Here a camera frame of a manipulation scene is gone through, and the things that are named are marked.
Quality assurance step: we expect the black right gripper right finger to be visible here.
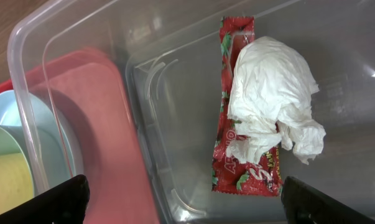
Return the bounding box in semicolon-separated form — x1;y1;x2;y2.
281;176;375;224

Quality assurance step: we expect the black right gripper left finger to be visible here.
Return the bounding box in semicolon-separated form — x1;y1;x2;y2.
0;174;90;224

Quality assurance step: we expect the light blue plate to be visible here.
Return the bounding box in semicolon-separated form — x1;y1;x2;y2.
0;90;84;195

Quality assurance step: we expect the red candy wrapper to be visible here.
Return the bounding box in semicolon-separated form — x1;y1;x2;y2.
212;16;282;197

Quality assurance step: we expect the yellow plastic cup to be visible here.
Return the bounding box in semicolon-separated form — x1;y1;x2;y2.
0;153;34;214

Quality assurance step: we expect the light green bowl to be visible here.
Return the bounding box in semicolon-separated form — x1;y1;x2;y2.
0;124;70;200

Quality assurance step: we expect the white tissue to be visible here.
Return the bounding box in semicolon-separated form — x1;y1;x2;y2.
226;36;326;164

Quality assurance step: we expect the red plastic tray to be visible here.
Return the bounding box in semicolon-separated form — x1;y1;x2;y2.
11;50;159;223

